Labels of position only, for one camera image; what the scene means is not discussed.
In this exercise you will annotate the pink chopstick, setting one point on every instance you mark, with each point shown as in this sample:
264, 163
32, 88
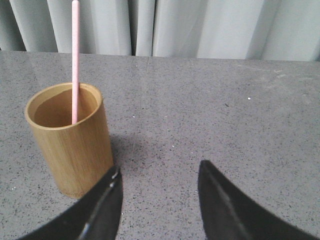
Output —
75, 24

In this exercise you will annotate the grey curtain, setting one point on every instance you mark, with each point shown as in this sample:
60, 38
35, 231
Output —
286, 30

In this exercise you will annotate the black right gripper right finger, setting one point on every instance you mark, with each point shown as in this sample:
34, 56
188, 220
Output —
229, 214

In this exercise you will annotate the bamboo cylinder holder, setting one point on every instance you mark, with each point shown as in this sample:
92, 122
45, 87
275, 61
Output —
79, 154

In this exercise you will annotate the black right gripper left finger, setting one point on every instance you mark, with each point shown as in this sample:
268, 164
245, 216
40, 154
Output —
96, 216

